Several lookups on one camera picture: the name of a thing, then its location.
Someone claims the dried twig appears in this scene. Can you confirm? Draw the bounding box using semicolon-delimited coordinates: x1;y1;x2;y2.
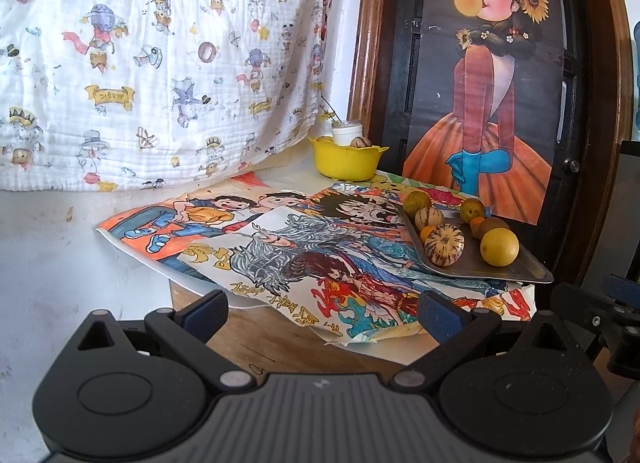
320;93;343;125

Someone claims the grey-haired figure drawing sheet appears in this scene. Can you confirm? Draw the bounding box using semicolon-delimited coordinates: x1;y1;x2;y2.
177;208;533;345

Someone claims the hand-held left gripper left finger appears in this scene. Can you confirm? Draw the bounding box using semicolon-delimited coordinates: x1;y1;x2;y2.
60;289;257;392

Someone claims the pirate cartoon drawing sheet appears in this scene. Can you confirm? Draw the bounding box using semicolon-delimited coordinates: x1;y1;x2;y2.
305;182;416;225

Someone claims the white jar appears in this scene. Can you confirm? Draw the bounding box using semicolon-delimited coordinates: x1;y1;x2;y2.
331;120;365;146

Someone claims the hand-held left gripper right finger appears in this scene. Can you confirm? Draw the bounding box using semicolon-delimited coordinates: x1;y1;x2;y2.
390;290;593;391

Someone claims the round yellow citrus fruit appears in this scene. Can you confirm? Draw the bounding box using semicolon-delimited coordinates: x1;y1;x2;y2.
480;228;521;267

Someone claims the printed cartoon blanket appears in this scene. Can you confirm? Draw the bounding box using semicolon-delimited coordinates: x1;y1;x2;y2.
0;0;333;193

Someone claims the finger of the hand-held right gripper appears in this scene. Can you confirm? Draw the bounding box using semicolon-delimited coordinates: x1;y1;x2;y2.
600;273;640;300
550;283;609;359

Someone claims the black door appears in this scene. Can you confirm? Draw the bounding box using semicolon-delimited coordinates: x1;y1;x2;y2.
380;0;621;284

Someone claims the yellow bear drawing sheet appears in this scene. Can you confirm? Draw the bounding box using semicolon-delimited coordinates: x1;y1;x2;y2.
370;173;486;209

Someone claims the yellow plastic bowl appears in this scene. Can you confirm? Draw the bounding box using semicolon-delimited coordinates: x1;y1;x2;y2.
307;136;390;181

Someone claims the brown kiwi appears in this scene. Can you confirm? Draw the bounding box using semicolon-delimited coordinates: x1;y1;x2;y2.
477;217;512;241

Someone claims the yellow-green fruit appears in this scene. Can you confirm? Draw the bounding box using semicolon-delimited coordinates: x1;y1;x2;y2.
459;198;487;224
403;190;433;216

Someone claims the wall poster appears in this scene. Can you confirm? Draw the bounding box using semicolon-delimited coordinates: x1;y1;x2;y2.
402;0;568;224

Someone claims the grey panel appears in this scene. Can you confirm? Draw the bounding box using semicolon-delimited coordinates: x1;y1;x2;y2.
620;140;640;276

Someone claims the wooden door frame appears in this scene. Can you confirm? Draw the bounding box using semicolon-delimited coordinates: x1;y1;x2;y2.
347;0;636;284

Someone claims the children cartoon drawing sheet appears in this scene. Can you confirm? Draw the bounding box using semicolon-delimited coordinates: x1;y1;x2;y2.
96;187;307;265

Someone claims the metal tray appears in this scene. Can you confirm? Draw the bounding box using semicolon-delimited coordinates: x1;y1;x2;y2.
397;198;555;285

